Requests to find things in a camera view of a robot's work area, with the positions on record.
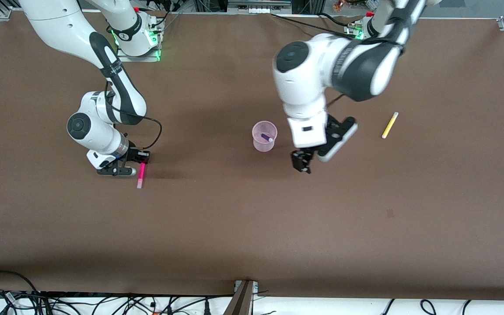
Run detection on pink plastic cup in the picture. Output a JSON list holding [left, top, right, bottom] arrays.
[[252, 121, 278, 152]]

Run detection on yellow marker pen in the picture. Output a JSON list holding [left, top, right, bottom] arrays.
[[382, 112, 399, 139]]

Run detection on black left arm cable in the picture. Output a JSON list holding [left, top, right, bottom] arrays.
[[325, 93, 345, 109]]

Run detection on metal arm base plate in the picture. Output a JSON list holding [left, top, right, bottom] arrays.
[[345, 23, 366, 41], [115, 20, 161, 63]]

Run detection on long black table cable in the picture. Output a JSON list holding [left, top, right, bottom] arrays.
[[271, 13, 350, 35]]

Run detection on short black table cable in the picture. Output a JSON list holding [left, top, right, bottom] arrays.
[[320, 12, 350, 28]]

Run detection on tangled black floor cables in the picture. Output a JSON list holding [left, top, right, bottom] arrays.
[[38, 295, 235, 315]]

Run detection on metal table edge bracket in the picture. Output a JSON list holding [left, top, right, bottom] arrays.
[[224, 280, 259, 315]]

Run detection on thick black floor cable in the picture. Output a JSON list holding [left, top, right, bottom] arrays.
[[0, 270, 45, 303]]

